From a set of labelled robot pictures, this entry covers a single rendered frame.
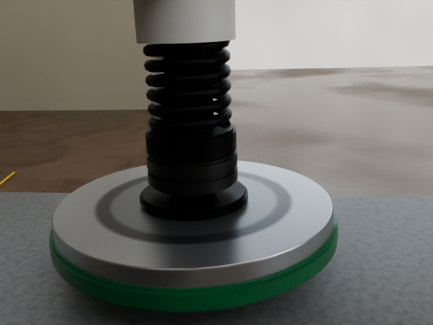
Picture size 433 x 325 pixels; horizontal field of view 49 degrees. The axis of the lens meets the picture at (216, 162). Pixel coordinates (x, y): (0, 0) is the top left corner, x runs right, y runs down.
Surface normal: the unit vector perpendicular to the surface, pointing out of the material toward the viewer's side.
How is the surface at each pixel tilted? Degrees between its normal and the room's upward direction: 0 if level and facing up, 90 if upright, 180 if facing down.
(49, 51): 90
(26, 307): 0
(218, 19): 90
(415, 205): 0
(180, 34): 90
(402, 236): 0
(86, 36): 90
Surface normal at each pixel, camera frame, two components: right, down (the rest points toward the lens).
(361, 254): -0.03, -0.95
